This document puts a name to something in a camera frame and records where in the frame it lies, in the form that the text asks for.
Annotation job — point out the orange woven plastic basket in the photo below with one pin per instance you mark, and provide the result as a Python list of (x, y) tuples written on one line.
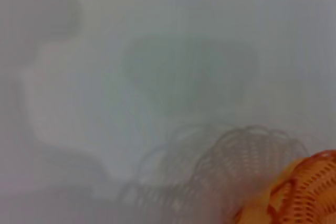
[(307, 192)]

